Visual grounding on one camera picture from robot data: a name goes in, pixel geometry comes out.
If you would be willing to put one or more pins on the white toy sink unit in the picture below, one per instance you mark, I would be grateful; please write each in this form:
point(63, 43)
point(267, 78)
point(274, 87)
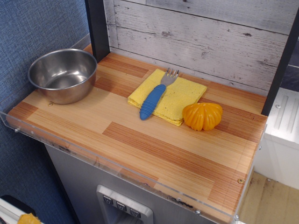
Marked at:
point(278, 154)

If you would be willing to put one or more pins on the black left vertical post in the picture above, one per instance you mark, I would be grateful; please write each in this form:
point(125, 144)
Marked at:
point(98, 28)

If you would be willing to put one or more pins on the stainless steel bowl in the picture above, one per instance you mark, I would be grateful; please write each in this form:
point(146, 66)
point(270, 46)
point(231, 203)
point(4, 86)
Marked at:
point(64, 76)

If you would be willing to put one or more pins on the yellow folded cloth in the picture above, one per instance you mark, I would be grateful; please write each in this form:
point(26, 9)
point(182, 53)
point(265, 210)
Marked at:
point(177, 96)

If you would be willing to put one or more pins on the yellow object bottom left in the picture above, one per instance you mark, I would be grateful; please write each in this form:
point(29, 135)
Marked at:
point(28, 219)

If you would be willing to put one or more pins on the black vertical post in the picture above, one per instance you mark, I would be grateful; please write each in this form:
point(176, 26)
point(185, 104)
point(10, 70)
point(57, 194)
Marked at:
point(98, 28)
point(282, 66)

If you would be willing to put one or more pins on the silver toy fridge cabinet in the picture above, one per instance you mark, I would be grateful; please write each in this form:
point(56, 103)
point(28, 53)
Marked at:
point(80, 181)

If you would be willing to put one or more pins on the silver dispenser button panel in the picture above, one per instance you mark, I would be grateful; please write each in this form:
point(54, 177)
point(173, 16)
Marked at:
point(119, 209)

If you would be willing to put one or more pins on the blue handled metal fork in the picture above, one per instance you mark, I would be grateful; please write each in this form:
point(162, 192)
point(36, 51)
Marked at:
point(151, 101)

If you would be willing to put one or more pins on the orange plastic bell pepper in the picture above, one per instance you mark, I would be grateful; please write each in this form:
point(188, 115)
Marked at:
point(202, 116)

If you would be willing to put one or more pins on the black right vertical post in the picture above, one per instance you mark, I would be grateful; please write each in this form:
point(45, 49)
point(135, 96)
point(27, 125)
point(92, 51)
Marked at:
point(282, 66)

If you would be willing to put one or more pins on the clear acrylic table guard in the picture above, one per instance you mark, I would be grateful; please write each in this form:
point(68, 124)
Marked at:
point(198, 207)

